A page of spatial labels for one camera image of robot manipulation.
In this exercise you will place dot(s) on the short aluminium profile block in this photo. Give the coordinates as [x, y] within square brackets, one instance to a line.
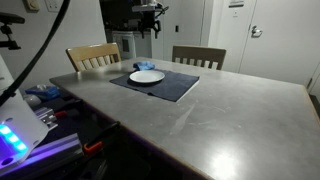
[45, 116]

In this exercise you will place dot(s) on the dark wooden chair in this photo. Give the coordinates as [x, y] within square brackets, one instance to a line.
[198, 52]

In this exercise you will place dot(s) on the white device with blue light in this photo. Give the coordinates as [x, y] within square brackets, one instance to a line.
[56, 148]

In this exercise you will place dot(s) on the blue tissue pack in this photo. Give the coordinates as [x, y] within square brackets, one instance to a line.
[45, 92]

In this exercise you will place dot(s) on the white double switch plate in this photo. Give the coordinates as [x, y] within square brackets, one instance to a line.
[53, 5]

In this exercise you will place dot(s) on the black camera on stand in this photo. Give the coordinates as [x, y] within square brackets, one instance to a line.
[10, 18]

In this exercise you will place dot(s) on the blue microfibre cloth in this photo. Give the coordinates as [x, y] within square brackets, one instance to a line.
[144, 65]

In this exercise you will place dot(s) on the small white round object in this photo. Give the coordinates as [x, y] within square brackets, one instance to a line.
[31, 100]

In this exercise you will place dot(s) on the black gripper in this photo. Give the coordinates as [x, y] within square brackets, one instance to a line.
[149, 19]

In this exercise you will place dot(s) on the light wooden chair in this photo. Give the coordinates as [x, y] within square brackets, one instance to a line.
[93, 50]

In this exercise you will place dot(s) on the black wall switch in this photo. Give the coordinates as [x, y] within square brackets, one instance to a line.
[176, 28]

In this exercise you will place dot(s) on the white round plate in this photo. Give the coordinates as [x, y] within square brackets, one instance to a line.
[146, 76]

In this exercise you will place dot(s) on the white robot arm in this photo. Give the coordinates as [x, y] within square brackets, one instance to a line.
[20, 126]

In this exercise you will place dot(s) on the dark blue placemat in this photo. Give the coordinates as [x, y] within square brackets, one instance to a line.
[173, 86]

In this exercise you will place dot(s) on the white door sign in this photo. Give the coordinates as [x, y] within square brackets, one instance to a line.
[236, 3]

